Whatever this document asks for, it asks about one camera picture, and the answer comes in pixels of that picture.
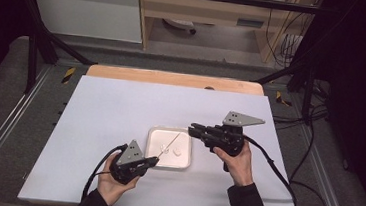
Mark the yellow black striped tape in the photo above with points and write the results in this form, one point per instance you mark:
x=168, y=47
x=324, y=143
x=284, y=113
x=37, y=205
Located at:
x=68, y=75
x=283, y=99

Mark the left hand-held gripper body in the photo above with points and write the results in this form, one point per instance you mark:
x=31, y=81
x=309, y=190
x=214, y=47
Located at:
x=128, y=165

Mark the white lumpy food piece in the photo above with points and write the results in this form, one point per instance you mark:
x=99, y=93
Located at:
x=164, y=147
x=177, y=151

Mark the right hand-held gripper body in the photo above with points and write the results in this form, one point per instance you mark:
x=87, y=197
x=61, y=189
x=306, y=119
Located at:
x=228, y=138

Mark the wooden table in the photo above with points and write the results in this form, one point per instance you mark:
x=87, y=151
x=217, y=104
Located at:
x=173, y=78

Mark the person's right hand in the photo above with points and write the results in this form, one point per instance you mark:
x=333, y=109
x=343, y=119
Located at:
x=240, y=168

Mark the light wooden desk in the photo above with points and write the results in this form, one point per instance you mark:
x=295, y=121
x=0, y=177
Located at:
x=205, y=14

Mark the white rectangular tray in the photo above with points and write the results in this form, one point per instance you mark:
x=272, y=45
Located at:
x=182, y=139

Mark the thin wooden skewer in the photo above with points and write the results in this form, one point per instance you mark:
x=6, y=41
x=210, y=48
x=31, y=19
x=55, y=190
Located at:
x=172, y=143

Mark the aluminium rail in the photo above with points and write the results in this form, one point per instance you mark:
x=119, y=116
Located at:
x=5, y=124
x=326, y=182

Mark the white cabinet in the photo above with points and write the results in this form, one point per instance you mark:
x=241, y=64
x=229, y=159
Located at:
x=85, y=10

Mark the office chair base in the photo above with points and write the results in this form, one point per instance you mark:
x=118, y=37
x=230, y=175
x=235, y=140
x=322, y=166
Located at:
x=181, y=24

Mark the black metal stand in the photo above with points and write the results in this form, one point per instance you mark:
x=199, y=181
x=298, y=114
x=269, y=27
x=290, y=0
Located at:
x=38, y=47
x=301, y=80

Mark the person's left hand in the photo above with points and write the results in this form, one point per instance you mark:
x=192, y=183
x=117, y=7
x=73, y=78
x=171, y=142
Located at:
x=113, y=189

